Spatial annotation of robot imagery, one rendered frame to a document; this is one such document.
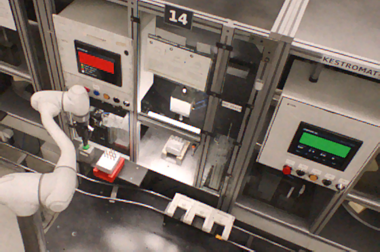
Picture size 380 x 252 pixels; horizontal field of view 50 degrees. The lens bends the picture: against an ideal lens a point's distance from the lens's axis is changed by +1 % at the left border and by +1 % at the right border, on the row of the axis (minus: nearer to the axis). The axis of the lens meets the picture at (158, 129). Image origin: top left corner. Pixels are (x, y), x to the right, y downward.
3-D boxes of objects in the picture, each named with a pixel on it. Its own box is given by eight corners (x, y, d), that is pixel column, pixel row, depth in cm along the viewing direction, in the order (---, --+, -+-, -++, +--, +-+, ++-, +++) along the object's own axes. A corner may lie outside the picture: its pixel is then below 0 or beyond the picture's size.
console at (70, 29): (62, 90, 221) (48, 17, 186) (89, 60, 239) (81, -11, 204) (130, 115, 211) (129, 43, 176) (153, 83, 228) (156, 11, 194)
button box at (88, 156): (79, 160, 246) (77, 148, 238) (86, 151, 251) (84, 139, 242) (90, 165, 244) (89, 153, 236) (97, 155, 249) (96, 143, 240)
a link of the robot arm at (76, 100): (91, 102, 218) (66, 102, 218) (88, 81, 206) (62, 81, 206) (89, 117, 211) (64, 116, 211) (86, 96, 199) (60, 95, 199)
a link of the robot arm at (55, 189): (75, 164, 172) (43, 164, 172) (69, 200, 160) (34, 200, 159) (79, 183, 182) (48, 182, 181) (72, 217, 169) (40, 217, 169)
